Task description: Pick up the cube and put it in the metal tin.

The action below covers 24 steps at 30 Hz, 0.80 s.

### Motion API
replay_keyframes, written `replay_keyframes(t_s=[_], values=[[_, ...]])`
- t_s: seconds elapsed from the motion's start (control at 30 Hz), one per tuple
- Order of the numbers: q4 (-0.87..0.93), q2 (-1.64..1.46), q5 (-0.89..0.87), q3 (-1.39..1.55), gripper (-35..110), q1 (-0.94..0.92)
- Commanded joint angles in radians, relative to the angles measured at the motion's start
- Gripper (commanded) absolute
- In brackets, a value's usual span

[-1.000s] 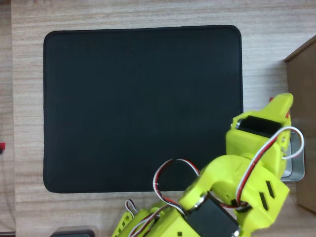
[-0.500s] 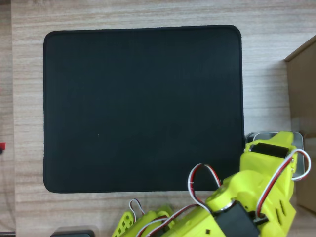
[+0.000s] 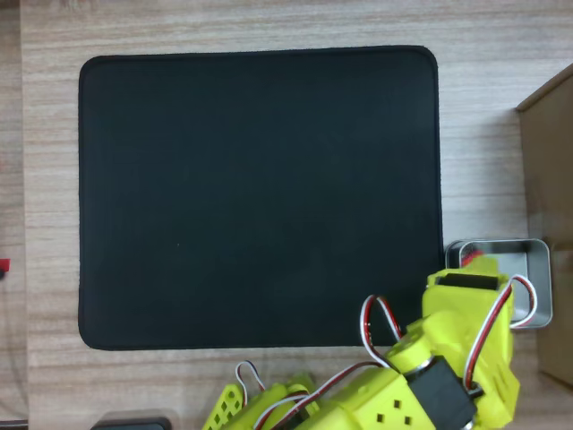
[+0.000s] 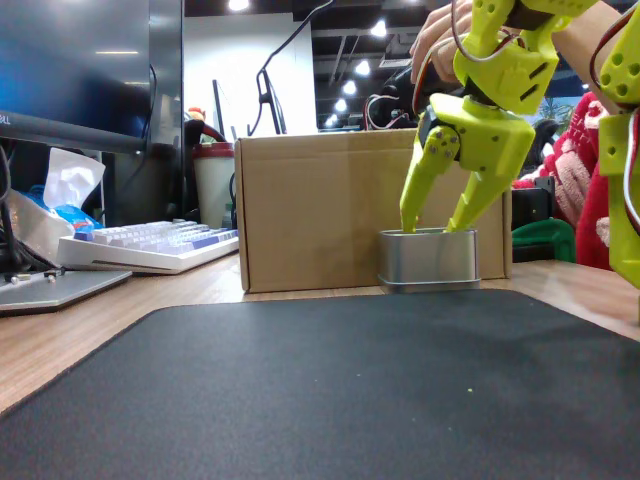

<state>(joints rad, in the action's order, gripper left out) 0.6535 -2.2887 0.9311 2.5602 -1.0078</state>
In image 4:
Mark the person in red sweater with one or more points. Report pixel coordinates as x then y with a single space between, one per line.
590 210

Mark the square metal tin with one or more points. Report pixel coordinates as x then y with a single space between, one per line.
425 260

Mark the person's bare forearm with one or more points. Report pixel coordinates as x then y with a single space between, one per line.
585 35

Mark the black computer monitor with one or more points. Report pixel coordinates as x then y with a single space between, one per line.
75 65

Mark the blue white tissue pack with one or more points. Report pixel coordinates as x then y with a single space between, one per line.
70 180

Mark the brown cardboard box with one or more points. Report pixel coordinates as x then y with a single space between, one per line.
310 210

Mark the white and blue keyboard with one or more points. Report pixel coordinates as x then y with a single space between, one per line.
150 245

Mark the white cup with red lid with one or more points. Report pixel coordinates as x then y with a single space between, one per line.
214 185

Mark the person's bare hand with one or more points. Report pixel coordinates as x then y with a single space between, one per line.
440 35

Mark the black rectangular desk mat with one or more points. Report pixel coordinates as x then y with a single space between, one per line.
300 390

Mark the yellow-green robot arm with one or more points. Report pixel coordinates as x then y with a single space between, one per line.
510 75

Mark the black box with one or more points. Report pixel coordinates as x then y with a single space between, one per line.
532 200

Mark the yellow-green gripper with servo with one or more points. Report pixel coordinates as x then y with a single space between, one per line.
492 142

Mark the thin black monitor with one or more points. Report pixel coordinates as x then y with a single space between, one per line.
220 110

